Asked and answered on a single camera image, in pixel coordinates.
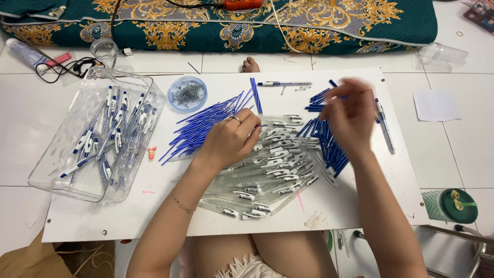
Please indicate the person's right hand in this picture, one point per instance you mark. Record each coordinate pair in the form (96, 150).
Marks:
(353, 119)

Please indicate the person's left hand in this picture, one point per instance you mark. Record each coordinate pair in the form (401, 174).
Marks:
(227, 141)

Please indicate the person's right fingers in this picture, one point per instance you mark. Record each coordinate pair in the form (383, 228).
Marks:
(349, 94)

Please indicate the person's left fingers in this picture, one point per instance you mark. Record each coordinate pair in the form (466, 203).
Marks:
(249, 125)

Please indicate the blue pen grip sleeve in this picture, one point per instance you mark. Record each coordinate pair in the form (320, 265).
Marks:
(333, 83)

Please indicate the pile of blue ink refills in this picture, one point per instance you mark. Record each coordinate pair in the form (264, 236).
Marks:
(200, 125)

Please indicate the pile of clear pen barrels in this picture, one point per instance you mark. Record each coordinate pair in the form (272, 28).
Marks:
(278, 166)

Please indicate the assembled blue-white pen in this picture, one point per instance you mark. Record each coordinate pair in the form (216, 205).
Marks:
(285, 83)
(386, 129)

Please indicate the person's foot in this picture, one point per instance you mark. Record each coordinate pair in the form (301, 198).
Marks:
(251, 66)

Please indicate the pile of blue pen grips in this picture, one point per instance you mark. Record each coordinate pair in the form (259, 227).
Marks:
(332, 154)

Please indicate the heap of small metal springs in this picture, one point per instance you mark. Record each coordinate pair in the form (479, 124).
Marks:
(188, 94)

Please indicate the round blue lid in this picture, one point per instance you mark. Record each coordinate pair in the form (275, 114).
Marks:
(174, 105)

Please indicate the green gold patterned mattress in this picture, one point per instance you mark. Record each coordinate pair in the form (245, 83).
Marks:
(308, 27)

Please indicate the single blue ink refill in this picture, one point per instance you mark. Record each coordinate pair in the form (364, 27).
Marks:
(194, 68)

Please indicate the white paper sheet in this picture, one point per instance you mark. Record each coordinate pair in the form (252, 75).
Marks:
(436, 106)

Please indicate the small pink rabbit figure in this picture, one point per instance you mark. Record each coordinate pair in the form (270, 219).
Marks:
(151, 153)

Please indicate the clear plastic cup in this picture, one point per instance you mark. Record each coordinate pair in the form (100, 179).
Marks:
(444, 56)

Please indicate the orange power strip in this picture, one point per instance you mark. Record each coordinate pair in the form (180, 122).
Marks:
(243, 4)

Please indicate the white work board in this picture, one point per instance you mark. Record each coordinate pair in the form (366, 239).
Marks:
(154, 216)

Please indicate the person's legs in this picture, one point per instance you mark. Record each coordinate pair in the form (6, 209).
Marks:
(293, 255)

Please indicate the heap of assembled blue-white pens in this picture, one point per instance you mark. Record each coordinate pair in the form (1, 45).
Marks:
(112, 131)

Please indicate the white charger plug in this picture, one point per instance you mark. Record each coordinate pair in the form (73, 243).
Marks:
(127, 51)

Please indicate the white frayed shorts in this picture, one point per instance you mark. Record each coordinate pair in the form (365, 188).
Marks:
(251, 268)

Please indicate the green tumbler with straw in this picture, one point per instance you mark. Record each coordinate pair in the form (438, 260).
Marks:
(444, 206)

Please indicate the patterned box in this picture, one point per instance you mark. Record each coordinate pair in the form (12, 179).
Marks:
(482, 15)

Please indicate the clear glass jar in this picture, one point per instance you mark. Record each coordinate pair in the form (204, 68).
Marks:
(104, 49)

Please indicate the pink flat packet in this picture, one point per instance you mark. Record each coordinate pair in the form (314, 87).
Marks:
(60, 60)

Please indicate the clear plastic tray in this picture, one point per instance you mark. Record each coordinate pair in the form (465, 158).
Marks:
(50, 170)

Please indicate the white squeeze tube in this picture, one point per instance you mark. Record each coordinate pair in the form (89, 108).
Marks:
(25, 52)

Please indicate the brown paper bag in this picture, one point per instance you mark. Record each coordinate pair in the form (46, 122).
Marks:
(34, 262)

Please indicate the metal stool frame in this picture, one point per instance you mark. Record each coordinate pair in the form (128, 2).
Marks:
(474, 247)

